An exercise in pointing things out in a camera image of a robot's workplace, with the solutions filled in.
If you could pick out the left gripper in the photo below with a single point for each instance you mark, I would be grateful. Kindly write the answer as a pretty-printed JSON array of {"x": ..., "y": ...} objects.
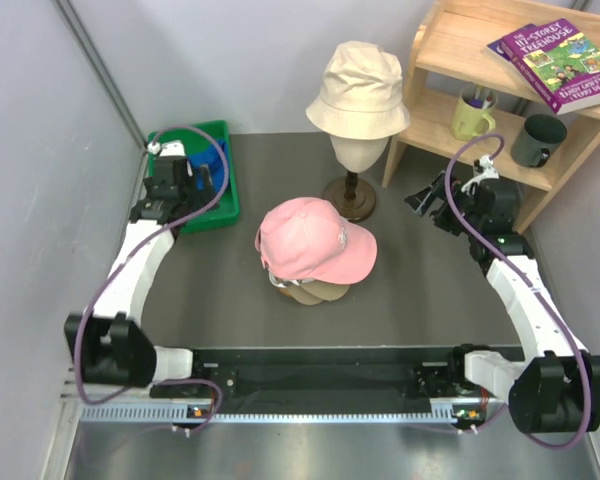
[{"x": 203, "y": 197}]

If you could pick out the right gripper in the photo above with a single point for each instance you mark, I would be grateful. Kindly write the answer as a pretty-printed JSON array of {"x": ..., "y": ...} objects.
[{"x": 421, "y": 201}]

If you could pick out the cream bucket hat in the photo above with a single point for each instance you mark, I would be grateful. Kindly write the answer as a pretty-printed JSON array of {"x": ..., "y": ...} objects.
[{"x": 360, "y": 95}]

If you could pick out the pink white baseball cap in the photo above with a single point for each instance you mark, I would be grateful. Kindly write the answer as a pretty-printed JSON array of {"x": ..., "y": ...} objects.
[{"x": 305, "y": 238}]

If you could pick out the black cap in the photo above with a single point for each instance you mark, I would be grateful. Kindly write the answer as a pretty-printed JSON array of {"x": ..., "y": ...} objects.
[{"x": 279, "y": 282}]

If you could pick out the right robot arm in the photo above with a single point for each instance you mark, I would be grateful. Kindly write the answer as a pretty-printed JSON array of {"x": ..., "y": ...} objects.
[{"x": 556, "y": 386}]

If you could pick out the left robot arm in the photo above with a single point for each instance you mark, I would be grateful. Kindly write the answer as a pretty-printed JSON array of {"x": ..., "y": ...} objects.
[{"x": 106, "y": 342}]

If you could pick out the blue item in bin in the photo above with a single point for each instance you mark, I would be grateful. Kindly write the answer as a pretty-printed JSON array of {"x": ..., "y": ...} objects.
[{"x": 207, "y": 156}]

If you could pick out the cream mannequin head stand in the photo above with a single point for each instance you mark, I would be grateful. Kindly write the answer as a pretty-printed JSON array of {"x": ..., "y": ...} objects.
[{"x": 354, "y": 198}]

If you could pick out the light green mug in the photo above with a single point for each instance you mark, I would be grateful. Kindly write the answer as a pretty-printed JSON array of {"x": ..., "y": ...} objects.
[{"x": 469, "y": 122}]

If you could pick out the pens in mug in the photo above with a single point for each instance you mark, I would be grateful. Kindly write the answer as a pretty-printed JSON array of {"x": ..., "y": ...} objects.
[{"x": 481, "y": 98}]

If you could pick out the dark grey mug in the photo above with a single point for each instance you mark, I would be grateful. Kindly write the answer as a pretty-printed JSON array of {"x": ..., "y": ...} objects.
[{"x": 539, "y": 138}]

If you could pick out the wooden mushroom hat stand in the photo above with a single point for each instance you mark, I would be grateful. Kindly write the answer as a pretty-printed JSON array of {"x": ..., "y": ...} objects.
[{"x": 285, "y": 291}]

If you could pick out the purple treehouse book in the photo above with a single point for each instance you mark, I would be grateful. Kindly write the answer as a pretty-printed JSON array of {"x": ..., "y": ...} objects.
[{"x": 559, "y": 62}]

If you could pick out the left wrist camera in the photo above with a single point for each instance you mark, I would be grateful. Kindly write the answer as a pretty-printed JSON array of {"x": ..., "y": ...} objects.
[{"x": 169, "y": 149}]

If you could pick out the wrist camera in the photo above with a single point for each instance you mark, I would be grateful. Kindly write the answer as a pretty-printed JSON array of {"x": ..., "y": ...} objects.
[
  {"x": 483, "y": 169},
  {"x": 169, "y": 149}
]

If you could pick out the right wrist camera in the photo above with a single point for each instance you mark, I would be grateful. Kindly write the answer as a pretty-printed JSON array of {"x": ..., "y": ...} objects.
[{"x": 483, "y": 169}]

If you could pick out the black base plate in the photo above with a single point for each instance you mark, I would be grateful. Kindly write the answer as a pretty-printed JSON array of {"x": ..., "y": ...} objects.
[{"x": 335, "y": 380}]

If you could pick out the aluminium rail frame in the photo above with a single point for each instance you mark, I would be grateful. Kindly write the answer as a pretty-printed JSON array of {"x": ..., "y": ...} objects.
[{"x": 180, "y": 432}]

